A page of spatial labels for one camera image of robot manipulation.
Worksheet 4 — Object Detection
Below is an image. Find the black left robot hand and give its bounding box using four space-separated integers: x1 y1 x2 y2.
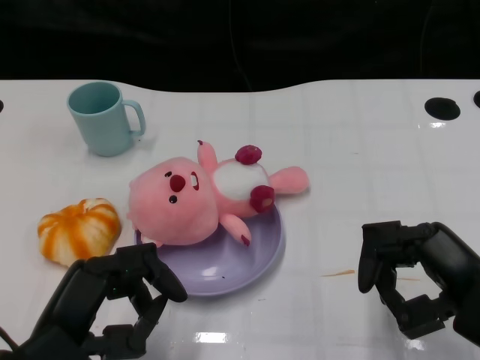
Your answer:
14 241 188 360

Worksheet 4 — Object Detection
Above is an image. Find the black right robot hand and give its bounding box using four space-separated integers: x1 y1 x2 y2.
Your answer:
357 220 480 344

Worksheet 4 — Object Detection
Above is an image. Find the pink plush doll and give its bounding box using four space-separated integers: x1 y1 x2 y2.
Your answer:
126 139 311 248

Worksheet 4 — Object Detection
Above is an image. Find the purple plastic plate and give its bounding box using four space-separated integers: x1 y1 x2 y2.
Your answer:
133 204 286 298

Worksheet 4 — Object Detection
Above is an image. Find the orange striped pumpkin toy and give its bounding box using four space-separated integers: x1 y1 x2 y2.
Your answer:
37 197 122 268

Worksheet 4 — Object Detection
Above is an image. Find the teal plastic mug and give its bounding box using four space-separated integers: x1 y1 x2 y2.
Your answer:
67 82 147 158

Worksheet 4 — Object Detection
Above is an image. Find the black backdrop cloth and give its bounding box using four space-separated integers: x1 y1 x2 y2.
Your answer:
0 0 480 93

